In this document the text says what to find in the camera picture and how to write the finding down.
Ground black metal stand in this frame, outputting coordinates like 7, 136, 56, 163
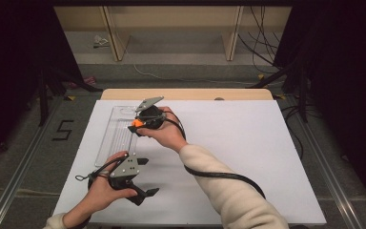
37, 68, 103, 127
247, 60, 310, 124

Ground person's left hand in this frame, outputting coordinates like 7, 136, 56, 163
82, 151, 138, 215

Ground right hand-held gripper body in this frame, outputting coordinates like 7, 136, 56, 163
134, 95, 169, 131

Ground pink object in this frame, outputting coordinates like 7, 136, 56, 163
69, 75, 97, 89

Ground metal floor rail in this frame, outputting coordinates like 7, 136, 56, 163
282, 94, 365, 229
0, 94, 65, 229

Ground wooden shelf unit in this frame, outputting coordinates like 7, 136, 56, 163
53, 5, 293, 62

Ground crumpled white wrapper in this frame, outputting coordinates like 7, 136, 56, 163
92, 34, 111, 49

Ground dark curtain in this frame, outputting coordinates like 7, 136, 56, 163
273, 0, 366, 219
0, 0, 85, 168

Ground wooden table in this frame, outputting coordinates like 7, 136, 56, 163
100, 88, 275, 102

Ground white board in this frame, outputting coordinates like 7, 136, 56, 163
52, 99, 328, 225

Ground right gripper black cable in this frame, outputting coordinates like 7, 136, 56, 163
163, 111, 267, 200

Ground clear plastic box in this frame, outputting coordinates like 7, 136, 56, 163
94, 105, 141, 168

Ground bundle of black cables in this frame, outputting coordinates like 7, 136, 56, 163
237, 6, 282, 74

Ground person's right hand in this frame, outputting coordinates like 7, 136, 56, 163
136, 106, 189, 154

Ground black floor cables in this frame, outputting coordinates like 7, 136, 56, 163
280, 104, 324, 160

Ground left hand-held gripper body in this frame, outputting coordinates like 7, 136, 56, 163
108, 154, 141, 192

